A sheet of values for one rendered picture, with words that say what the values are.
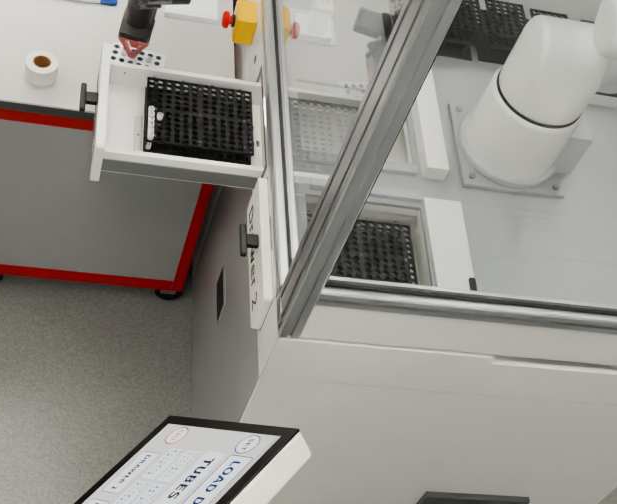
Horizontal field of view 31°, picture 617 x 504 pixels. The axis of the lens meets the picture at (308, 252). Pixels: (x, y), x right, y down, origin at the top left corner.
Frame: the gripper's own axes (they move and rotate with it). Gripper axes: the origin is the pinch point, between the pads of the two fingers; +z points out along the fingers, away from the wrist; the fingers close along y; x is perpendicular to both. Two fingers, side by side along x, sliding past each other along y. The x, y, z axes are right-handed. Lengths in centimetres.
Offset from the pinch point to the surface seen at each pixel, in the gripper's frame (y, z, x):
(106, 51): -14.0, -11.3, 4.1
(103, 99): -27.4, -11.5, 1.8
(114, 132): -27.0, -2.3, -1.4
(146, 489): -113, -26, -22
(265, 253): -55, -12, -35
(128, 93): -15.2, -2.1, -1.9
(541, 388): -65, -3, -94
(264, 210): -45, -12, -34
